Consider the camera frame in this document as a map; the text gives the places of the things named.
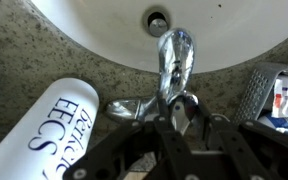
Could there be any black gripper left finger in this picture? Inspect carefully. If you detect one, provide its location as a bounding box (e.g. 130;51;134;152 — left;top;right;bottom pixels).
63;94;193;180

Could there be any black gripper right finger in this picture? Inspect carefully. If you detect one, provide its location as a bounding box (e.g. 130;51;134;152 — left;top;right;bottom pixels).
197;99;288;180

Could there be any chrome faucet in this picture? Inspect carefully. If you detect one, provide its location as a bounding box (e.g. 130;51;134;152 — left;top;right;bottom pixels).
104;27;200;135

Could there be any metal mesh organizer tray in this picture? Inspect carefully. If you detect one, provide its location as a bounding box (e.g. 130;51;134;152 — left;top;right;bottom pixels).
232;62;288;126

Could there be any chrome drain stopper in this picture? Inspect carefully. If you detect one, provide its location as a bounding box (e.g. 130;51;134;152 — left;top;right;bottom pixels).
147;11;170;38

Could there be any white printed water bottle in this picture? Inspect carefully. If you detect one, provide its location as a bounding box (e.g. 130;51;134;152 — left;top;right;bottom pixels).
0;77;101;180

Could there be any white oval sink basin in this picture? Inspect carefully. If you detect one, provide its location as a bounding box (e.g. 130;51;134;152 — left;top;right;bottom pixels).
30;0;288;75

